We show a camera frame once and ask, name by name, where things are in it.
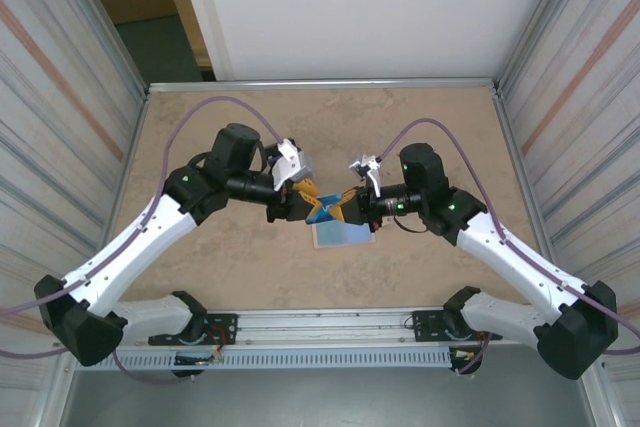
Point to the aluminium mounting rail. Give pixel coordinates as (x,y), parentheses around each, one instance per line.
(320,327)

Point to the small green circuit board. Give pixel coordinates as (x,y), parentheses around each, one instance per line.
(192,360)

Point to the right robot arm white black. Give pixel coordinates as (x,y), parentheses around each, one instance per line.
(510,257)

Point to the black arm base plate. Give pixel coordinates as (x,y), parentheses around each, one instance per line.
(425,327)
(225,322)

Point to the aluminium frame post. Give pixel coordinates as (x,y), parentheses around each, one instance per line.
(537,22)
(117,47)

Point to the aluminium table edge bar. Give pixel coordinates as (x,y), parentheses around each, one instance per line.
(503,112)
(123,197)

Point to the grey metal shelf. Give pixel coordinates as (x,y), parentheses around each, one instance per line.
(320,402)

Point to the aluminium frame crossbar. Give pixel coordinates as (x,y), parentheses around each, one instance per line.
(320,85)

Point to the white door frame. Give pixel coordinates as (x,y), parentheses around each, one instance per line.
(205,12)

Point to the light blue card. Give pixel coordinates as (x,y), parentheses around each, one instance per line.
(345,236)

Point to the translucent corrugated enclosure panel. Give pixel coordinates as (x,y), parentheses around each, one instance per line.
(600,147)
(40,147)

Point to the blue card white mark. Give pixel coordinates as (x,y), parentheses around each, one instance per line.
(331,211)

